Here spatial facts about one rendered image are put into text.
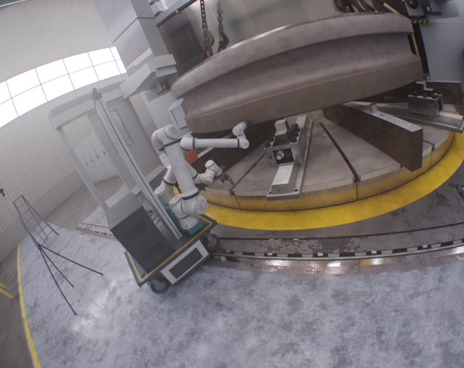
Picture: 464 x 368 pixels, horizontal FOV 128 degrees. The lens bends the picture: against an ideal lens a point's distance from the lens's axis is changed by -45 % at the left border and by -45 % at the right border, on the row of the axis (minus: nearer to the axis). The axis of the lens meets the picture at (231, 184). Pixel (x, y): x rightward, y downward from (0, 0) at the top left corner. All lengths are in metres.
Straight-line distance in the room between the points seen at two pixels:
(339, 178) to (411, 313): 1.28
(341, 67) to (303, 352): 2.49
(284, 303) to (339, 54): 2.35
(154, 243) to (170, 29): 6.05
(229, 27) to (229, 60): 3.54
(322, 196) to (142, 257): 1.74
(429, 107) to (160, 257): 3.41
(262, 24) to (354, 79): 3.65
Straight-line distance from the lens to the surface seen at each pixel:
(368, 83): 2.43
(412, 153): 1.96
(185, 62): 6.50
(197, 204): 1.61
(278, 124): 2.16
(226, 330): 1.62
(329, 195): 2.09
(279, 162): 2.12
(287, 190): 1.84
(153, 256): 1.88
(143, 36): 5.47
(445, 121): 3.09
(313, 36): 2.23
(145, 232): 1.77
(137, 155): 5.52
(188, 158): 2.56
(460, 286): 1.76
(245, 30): 5.69
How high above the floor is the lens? 1.39
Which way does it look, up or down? 26 degrees down
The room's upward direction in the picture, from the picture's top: 24 degrees counter-clockwise
